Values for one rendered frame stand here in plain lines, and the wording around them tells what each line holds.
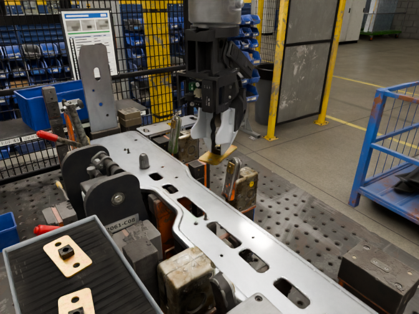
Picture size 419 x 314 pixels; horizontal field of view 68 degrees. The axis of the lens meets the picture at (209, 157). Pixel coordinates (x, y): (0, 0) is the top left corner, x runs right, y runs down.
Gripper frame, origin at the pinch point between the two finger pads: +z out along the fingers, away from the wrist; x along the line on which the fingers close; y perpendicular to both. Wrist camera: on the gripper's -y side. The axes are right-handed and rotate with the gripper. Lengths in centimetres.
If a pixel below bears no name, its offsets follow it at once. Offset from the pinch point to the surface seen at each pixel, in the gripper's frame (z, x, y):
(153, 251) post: 16.3, -5.0, 14.0
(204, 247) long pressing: 25.9, -3.2, -0.1
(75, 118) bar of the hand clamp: 9, -56, -11
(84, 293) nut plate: 9.7, -2.9, 29.2
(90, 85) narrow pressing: 7, -76, -35
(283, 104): 87, -78, -299
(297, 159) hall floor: 125, -41, -248
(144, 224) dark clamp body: 18.3, -12.9, 7.5
